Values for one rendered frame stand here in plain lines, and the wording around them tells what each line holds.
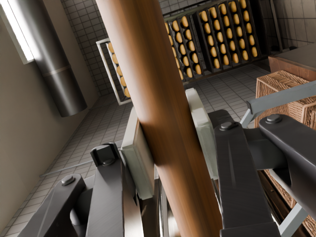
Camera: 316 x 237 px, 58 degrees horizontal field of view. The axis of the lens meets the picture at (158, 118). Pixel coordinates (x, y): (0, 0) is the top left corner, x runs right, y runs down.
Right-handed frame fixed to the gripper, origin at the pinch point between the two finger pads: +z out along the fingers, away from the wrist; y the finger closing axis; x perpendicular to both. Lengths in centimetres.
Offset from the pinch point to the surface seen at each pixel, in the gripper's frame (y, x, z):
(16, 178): -141, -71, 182
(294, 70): 61, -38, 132
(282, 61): 61, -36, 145
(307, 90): 44, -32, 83
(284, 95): 36, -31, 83
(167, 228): -21, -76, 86
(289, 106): 60, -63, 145
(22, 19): -127, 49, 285
